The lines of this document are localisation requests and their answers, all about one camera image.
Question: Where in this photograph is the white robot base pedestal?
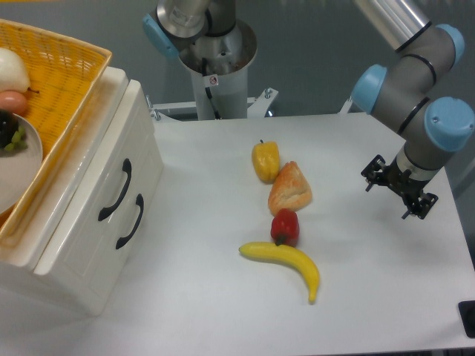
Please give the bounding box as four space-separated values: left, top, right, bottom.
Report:
180 20 257 120

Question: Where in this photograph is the pink sausage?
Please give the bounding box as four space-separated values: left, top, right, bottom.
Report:
0 91 27 116

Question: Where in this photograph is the white metal frame bracket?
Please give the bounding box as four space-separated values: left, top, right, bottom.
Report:
145 87 353 122

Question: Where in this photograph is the red bell pepper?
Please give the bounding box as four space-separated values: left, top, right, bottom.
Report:
270 208 300 247

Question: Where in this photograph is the black device at edge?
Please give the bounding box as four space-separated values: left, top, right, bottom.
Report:
458 300 475 338

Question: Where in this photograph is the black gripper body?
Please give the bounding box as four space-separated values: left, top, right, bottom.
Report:
385 162 427 202

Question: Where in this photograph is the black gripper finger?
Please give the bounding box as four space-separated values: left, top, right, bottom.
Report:
402 191 439 220
361 154 388 191

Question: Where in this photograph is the white plate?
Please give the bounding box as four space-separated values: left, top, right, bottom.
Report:
1 114 43 214

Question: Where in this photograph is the yellow banana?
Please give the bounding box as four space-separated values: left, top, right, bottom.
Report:
238 242 320 304

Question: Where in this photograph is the yellow bell pepper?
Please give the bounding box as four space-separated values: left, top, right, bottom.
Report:
252 141 280 183

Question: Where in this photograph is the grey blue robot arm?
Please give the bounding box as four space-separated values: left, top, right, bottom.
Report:
142 1 474 219

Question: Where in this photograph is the white pear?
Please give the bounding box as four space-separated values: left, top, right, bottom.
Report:
0 47 39 93

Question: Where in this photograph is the croissant bread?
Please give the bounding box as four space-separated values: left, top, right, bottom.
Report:
268 161 313 216

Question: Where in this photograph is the yellow woven basket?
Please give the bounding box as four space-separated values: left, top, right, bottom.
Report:
1 19 112 248

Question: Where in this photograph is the white drawer cabinet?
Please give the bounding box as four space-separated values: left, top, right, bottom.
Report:
1 67 163 315

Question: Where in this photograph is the dark grapes bunch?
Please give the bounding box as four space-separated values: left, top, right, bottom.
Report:
1 109 27 152

